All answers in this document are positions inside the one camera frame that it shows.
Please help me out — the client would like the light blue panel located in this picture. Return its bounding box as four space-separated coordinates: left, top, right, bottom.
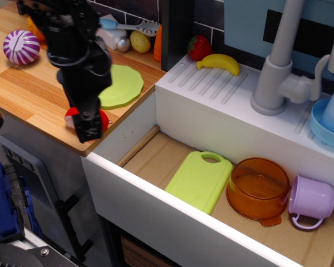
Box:
221 1 334 77

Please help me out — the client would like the black vertical post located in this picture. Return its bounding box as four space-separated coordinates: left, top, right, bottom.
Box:
161 0 194 71

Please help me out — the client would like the orange transparent toy pot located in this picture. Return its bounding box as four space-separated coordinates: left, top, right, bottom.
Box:
226 157 290 227

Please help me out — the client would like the yellow toy potato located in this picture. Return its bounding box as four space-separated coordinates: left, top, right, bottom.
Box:
130 31 151 53

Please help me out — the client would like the red toy strawberry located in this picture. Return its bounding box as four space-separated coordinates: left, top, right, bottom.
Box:
186 34 214 61

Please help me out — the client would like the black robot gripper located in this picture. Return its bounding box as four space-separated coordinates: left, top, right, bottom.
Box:
46 36 112 143

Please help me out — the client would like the purple white striped toy onion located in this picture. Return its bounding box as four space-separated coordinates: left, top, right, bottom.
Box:
3 30 41 65

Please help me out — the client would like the lilac toy mug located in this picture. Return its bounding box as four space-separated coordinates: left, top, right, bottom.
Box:
288 175 334 230

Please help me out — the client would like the black oven door handle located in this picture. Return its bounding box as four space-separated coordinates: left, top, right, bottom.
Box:
54 195 94 263

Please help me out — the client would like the blue clamp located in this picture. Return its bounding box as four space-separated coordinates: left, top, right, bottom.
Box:
0 163 34 243

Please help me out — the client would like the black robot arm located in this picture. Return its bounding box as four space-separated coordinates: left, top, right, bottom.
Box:
17 1 112 143

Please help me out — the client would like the white toy sink unit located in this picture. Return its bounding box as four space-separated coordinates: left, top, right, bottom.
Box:
81 54 334 267

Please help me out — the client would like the orange toy pumpkin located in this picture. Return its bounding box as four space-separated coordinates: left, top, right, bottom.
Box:
27 16 46 42

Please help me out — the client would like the white toy milk carton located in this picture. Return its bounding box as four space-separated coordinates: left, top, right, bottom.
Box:
96 28 127 50

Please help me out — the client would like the grey pasta spoon blue handle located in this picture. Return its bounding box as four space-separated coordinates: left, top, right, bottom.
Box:
99 18 160 37

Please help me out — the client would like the red and white toy sushi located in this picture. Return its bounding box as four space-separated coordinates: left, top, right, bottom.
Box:
64 107 109 132

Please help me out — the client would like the blue toy bowl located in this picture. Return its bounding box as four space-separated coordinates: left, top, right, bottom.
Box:
310 98 334 147

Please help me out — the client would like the light green toy plate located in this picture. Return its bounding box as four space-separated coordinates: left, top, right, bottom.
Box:
99 64 144 109

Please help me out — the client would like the silver metal ball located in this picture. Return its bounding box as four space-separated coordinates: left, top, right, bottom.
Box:
116 37 131 52

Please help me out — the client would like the yellow toy banana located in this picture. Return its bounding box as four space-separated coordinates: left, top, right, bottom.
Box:
197 53 240 76

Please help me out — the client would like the orange toy carrot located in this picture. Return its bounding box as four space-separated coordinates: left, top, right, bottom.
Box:
153 25 162 62

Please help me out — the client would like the green toy cutting board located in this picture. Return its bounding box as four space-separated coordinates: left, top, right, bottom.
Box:
165 151 233 215

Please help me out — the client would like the grey toy faucet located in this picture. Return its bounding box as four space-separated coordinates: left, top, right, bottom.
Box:
250 1 330 116

